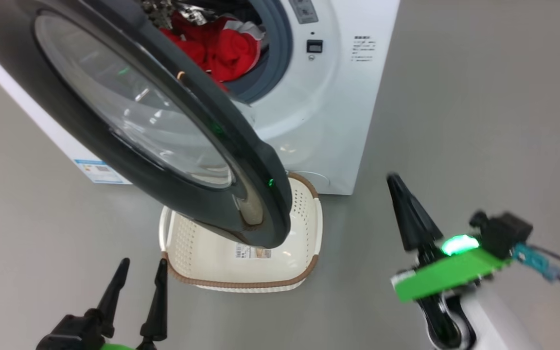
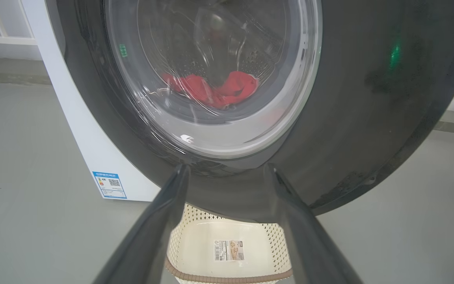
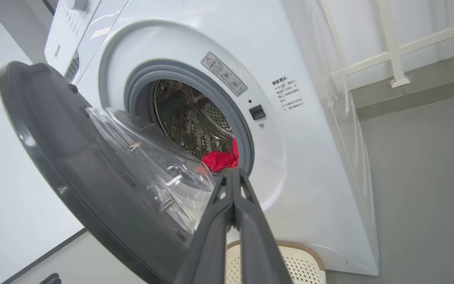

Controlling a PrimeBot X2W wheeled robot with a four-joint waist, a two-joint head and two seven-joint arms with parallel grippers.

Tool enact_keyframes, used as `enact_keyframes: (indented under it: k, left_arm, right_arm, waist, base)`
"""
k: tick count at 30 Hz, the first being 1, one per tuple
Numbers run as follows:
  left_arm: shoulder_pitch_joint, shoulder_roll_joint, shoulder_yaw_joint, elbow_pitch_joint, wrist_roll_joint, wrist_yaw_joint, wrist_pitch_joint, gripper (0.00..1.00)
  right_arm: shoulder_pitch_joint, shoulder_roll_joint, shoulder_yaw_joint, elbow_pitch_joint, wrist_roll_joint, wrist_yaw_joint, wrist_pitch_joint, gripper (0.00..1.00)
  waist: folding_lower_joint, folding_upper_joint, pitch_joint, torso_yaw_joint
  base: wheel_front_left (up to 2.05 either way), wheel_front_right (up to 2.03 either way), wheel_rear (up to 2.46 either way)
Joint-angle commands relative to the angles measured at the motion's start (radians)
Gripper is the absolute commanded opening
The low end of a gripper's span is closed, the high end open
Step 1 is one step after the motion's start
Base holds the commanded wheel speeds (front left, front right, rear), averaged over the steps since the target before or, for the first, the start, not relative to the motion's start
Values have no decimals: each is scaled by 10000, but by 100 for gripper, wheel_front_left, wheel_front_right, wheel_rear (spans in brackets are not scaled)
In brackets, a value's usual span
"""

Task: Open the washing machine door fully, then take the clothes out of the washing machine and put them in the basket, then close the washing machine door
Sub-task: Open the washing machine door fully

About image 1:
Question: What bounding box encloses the white front-load washing machine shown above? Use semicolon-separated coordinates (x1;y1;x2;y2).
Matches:
0;0;401;196

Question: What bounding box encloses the blue energy label sticker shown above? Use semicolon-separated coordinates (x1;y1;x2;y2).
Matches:
73;159;132;185

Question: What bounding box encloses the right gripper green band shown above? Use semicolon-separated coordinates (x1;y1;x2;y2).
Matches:
386;174;513;350

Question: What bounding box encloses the red and white garment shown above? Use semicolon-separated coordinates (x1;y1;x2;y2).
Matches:
159;12;265;93

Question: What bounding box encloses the black cable with teal connector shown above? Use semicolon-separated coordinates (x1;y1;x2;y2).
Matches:
512;243;560;293

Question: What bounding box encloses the dark round washing machine door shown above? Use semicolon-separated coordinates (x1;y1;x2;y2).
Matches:
15;0;293;249

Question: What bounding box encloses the barcode sticker on basket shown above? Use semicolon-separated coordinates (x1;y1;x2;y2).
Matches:
235;243;272;260

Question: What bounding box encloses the cream laundry basket brown rim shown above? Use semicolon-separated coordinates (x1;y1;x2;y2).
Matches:
158;173;323;293

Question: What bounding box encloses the printed text sticker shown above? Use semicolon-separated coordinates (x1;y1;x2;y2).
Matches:
351;35;377;63

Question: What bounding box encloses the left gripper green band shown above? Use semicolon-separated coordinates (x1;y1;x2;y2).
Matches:
36;258;169;350

